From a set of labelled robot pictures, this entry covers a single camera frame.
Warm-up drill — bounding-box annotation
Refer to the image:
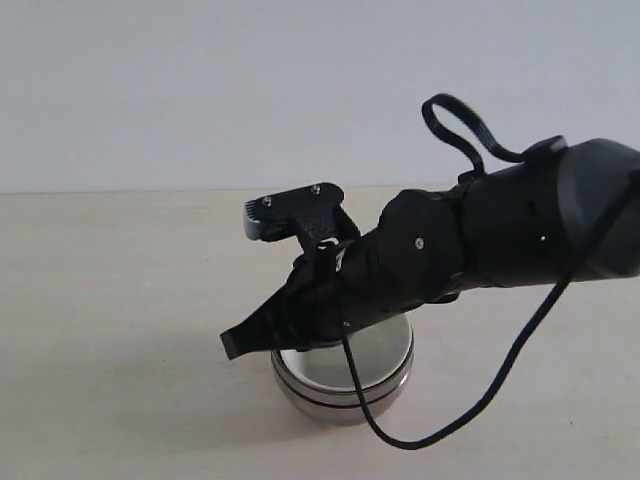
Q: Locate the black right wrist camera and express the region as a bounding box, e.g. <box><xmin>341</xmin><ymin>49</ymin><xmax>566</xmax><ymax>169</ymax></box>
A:
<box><xmin>243</xmin><ymin>182</ymin><xmax>361</xmax><ymax>254</ymax></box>

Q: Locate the cream ceramic bowl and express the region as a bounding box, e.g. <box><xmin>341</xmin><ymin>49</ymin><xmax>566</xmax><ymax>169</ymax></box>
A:
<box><xmin>276</xmin><ymin>315</ymin><xmax>413</xmax><ymax>393</ymax></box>

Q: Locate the black right camera cable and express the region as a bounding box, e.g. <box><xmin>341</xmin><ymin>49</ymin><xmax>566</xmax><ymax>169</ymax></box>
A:
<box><xmin>329</xmin><ymin>169</ymin><xmax>640</xmax><ymax>450</ymax></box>

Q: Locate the dimpled stainless steel bowl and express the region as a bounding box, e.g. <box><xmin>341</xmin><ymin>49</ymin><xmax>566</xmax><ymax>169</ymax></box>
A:
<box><xmin>271</xmin><ymin>315</ymin><xmax>414</xmax><ymax>408</ymax></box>

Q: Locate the plain stainless steel bowl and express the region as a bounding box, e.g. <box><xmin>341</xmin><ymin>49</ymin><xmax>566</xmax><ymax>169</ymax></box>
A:
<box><xmin>277</xmin><ymin>380</ymin><xmax>406</xmax><ymax>426</ymax></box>

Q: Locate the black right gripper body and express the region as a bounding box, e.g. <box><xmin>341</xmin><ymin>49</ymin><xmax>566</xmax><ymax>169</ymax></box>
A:
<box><xmin>283</xmin><ymin>241</ymin><xmax>380</xmax><ymax>350</ymax></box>

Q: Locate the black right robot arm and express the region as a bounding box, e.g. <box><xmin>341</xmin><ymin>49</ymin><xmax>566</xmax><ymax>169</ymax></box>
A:
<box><xmin>221</xmin><ymin>139</ymin><xmax>639</xmax><ymax>359</ymax></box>

